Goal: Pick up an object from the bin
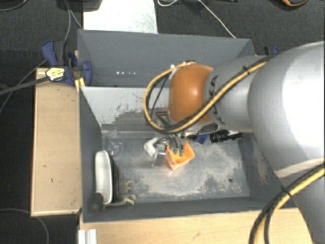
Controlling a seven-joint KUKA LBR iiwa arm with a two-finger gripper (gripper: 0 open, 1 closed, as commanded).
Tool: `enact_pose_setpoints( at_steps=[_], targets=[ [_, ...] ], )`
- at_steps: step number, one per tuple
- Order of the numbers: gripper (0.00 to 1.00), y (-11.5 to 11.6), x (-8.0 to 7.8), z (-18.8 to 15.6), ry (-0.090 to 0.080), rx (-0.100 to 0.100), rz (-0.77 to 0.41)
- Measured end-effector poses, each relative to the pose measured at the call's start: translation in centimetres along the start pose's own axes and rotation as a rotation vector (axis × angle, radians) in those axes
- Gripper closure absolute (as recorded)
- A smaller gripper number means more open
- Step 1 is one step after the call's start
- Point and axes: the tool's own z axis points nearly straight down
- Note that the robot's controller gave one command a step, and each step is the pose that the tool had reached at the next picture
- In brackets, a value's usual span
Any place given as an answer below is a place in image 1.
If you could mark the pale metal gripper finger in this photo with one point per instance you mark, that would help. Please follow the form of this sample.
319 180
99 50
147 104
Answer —
159 159

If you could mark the white plastic piece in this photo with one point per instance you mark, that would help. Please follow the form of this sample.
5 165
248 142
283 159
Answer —
150 146

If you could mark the grey-green toy figure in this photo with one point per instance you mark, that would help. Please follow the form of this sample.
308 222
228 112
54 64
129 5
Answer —
125 190

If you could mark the black cylinder on white bracket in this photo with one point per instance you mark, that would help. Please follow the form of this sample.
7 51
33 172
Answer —
220 137

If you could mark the grey metal bin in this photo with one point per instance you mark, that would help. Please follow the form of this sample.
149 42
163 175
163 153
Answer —
122 60

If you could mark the white oval dish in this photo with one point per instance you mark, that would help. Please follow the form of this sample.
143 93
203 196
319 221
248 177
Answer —
103 177

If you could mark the pale wood board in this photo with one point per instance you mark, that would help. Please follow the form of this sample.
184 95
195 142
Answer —
57 149

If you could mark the small blue thing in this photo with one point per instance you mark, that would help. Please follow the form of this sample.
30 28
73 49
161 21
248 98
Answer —
201 138

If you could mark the clear glass thing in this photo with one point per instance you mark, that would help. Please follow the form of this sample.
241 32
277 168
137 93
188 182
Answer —
114 146

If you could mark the orange plastic cup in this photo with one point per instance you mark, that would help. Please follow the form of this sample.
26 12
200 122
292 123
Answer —
184 156

